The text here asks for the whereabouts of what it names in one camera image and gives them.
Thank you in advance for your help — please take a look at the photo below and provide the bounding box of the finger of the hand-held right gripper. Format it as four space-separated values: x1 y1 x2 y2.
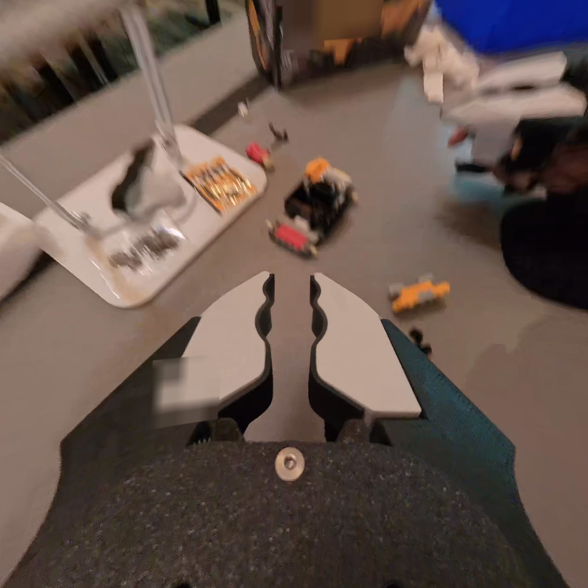
478 51 569 92
441 86 587 127

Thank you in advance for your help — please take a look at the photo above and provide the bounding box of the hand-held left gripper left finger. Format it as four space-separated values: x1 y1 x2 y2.
183 271 275 432

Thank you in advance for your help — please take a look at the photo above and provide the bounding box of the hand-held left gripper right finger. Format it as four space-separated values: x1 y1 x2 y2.
309 272 422 442

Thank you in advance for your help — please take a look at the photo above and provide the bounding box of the orange grey brick assembly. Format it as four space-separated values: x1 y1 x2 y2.
388 274 451 314

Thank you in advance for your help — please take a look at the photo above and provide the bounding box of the black red toy car chassis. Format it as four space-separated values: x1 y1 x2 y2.
267 157 359 259

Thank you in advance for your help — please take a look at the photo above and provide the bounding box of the blue plastic bin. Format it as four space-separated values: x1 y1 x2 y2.
434 0 588 56

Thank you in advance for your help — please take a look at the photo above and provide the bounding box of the crumpled white paper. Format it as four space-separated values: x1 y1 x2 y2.
403 27 479 104

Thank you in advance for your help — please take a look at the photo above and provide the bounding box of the instruction booklet on stand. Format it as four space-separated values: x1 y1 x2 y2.
0 0 268 309

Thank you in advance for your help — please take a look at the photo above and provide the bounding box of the black textured pad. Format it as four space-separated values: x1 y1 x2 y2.
500 193 588 310

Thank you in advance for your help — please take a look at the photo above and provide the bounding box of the clear bag of dark parts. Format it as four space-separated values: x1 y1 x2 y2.
107 224 185 273

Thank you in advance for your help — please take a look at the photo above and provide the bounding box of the loose grey finger plate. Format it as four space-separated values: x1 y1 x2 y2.
110 139 187 222

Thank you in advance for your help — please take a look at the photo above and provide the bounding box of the small red toy piece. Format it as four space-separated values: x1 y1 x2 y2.
245 141 274 171

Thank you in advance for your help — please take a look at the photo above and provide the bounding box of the black toy set box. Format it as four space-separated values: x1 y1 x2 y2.
246 0 432 89

